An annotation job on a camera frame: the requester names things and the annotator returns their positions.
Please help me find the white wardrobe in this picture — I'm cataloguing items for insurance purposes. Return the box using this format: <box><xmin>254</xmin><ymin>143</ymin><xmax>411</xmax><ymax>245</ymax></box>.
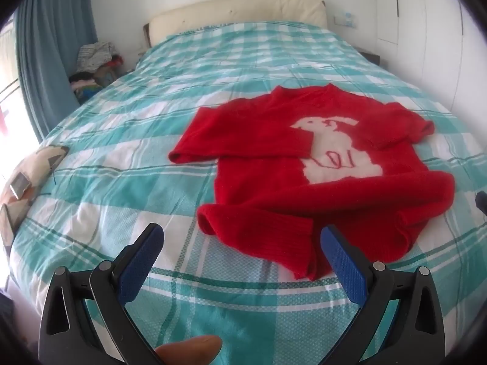
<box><xmin>371</xmin><ymin>0</ymin><xmax>487</xmax><ymax>122</ymax></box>

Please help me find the blue curtain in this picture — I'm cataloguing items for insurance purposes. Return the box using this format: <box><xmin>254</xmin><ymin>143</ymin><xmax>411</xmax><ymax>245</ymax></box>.
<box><xmin>15</xmin><ymin>0</ymin><xmax>97</xmax><ymax>141</ymax></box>

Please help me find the teal plaid bed sheet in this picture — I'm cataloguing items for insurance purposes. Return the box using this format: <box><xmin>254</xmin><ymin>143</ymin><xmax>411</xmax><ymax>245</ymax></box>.
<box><xmin>8</xmin><ymin>21</ymin><xmax>487</xmax><ymax>365</ymax></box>

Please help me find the white wall socket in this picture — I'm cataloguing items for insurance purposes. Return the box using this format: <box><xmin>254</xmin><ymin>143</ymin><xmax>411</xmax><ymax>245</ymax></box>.
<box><xmin>334</xmin><ymin>13</ymin><xmax>359</xmax><ymax>28</ymax></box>

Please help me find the silver smartphone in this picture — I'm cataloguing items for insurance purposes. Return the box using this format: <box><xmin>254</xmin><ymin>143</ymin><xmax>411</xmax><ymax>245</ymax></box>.
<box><xmin>9</xmin><ymin>173</ymin><xmax>32</xmax><ymax>198</ymax></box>

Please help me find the patterned cream pillow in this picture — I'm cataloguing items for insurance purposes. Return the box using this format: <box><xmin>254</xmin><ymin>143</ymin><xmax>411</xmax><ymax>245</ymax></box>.
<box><xmin>0</xmin><ymin>145</ymin><xmax>71</xmax><ymax>252</ymax></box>

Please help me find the cream padded headboard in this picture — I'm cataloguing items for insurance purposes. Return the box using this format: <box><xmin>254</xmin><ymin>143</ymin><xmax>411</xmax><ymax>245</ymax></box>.
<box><xmin>144</xmin><ymin>0</ymin><xmax>328</xmax><ymax>48</ymax></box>

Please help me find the pile of clothes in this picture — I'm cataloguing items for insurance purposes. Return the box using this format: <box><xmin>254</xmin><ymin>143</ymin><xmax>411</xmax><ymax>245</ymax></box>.
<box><xmin>68</xmin><ymin>42</ymin><xmax>126</xmax><ymax>103</ymax></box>

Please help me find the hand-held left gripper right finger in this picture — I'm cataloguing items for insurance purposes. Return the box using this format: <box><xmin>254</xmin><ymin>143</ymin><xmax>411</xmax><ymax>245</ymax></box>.
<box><xmin>320</xmin><ymin>225</ymin><xmax>446</xmax><ymax>365</ymax></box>

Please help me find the person's left hand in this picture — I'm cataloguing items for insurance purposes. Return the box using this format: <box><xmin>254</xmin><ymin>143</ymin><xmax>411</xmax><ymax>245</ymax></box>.
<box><xmin>155</xmin><ymin>335</ymin><xmax>223</xmax><ymax>365</ymax></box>

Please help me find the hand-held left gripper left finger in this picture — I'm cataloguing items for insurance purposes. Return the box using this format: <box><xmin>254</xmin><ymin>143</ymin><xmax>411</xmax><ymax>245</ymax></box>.
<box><xmin>38</xmin><ymin>223</ymin><xmax>165</xmax><ymax>365</ymax></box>

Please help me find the red sweater with white rabbit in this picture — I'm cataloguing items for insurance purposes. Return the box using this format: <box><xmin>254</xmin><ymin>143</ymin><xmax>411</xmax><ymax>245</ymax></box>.
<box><xmin>168</xmin><ymin>83</ymin><xmax>456</xmax><ymax>281</ymax></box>

